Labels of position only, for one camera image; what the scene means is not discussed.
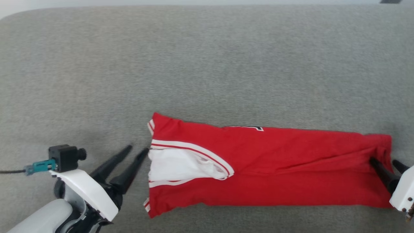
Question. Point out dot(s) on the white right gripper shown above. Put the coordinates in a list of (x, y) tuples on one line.
[(404, 194)]

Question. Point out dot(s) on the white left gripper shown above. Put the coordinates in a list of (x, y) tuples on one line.
[(89, 191)]

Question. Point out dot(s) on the red and white sports jersey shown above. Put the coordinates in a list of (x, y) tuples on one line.
[(275, 168)]

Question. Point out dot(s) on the white and grey left arm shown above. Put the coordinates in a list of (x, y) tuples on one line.
[(42, 216)]

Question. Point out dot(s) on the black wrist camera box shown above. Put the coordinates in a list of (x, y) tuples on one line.
[(64, 157)]

